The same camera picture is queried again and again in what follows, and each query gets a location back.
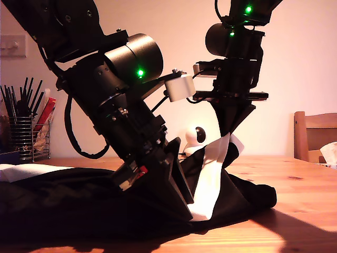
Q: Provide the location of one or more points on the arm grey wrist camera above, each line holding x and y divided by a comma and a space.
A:
208, 69
181, 88

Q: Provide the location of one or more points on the red paper packet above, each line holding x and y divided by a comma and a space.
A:
46, 110

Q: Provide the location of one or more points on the black shorts with white stripes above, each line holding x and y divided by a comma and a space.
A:
79, 205

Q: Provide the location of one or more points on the white paper chopstick sleeve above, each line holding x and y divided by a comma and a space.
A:
47, 93

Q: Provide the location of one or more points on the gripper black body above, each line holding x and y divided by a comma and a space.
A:
237, 79
131, 131

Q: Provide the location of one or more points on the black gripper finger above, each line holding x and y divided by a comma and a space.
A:
160, 184
243, 112
176, 158
223, 113

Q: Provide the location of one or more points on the white light switch plate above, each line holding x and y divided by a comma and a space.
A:
13, 47

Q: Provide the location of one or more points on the clear plastic bag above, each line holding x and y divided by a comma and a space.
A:
41, 139

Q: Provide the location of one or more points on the patterned tissue box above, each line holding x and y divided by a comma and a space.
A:
328, 166

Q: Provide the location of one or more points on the dark brown jar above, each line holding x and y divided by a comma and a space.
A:
4, 134

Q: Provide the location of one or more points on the white tissue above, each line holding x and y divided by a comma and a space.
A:
329, 152

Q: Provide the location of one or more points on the dark blue box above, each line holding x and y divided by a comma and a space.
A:
9, 157

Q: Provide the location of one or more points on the wooden chair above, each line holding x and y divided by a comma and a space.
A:
300, 137

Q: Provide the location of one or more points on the white dome security camera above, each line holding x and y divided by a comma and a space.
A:
193, 137

